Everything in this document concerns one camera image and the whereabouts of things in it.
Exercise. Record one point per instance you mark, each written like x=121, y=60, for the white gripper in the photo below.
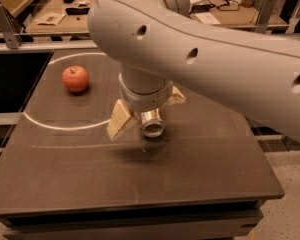
x=144, y=101

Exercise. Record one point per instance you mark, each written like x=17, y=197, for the black device on table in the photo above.
x=77, y=10

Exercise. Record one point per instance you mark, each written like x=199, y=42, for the red apple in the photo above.
x=75, y=78

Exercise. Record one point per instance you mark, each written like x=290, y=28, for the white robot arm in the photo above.
x=158, y=45

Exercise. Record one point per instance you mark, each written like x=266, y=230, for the right metal bracket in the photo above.
x=264, y=15

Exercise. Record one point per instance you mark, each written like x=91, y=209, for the wooden background table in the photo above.
x=229, y=15

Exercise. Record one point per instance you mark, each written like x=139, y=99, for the brown envelope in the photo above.
x=50, y=19

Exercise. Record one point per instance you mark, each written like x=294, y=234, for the left metal bracket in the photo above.
x=10, y=35

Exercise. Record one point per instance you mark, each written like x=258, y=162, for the white paper sheet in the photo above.
x=207, y=18

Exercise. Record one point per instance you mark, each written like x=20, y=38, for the metal bracket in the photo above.
x=264, y=15
x=10, y=35

